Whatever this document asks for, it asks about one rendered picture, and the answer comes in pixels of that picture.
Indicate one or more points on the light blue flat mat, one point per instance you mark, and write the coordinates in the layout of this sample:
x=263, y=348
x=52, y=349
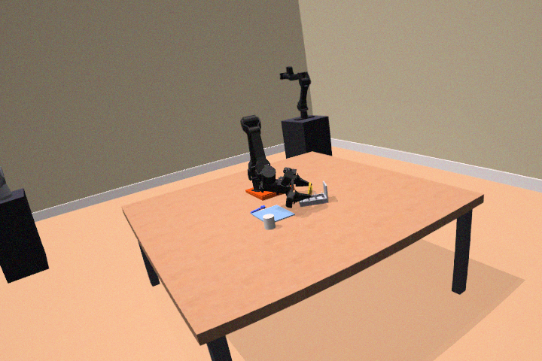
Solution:
x=278, y=212

